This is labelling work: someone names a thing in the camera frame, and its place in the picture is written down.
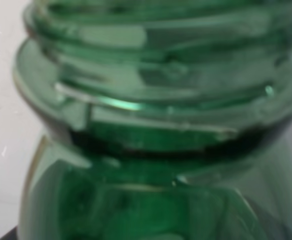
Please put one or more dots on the green plastic water bottle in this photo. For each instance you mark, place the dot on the green plastic water bottle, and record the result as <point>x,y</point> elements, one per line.
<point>164,119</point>

